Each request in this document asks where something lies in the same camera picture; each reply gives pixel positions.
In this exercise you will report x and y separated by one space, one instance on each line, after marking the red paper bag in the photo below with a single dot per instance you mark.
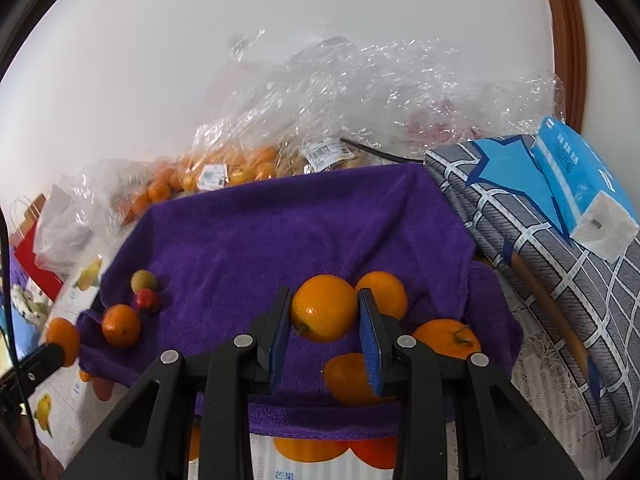
37 265

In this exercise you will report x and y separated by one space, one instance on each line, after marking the oval yellow-orange citrus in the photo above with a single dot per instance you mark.
345 377

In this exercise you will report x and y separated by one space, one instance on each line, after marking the crumpled clear plastic wrap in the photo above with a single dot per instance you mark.
375 90

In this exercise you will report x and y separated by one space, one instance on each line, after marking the wooden stick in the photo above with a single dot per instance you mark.
550 310

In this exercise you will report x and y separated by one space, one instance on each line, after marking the small yellowish fruit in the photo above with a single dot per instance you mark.
144 280

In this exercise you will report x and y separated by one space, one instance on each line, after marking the blue tissue pack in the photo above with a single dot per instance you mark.
580 180

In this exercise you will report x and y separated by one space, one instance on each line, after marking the round orange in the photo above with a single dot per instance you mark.
442 340
62 335
387 292
121 326
325 310

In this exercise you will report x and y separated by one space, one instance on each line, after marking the clear bag of brown fruit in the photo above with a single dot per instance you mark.
325 157

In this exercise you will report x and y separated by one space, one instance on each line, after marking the white plastic bag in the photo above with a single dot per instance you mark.
65 235

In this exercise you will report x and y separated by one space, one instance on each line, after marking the purple cloth-lined tray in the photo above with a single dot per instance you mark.
280 230

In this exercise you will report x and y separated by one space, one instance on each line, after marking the clear plastic bag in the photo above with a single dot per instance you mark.
105 185

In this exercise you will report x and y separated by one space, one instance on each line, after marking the small red fruit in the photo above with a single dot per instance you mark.
146 301

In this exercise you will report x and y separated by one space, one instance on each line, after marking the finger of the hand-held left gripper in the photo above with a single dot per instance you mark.
40 362

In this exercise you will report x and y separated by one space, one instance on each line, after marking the grey checkered folded cloth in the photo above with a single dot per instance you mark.
590 310

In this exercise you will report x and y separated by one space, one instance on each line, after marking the clear bag of small oranges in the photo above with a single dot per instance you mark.
200 175

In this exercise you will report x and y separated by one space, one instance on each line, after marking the fruit-printed tablecloth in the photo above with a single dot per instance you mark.
540 400

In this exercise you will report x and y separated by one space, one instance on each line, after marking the white dotted pillow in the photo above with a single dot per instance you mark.
30 305

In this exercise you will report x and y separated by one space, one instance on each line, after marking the thin black stick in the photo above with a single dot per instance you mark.
380 152

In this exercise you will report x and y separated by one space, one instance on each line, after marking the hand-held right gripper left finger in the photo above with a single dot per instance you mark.
279 345

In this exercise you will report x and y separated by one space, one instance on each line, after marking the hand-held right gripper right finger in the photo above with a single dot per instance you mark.
371 345

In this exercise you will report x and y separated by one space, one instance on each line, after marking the blue star-shaped paper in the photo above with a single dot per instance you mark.
515 175

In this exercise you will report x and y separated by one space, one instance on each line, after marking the brown wooden door frame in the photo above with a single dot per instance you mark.
565 35

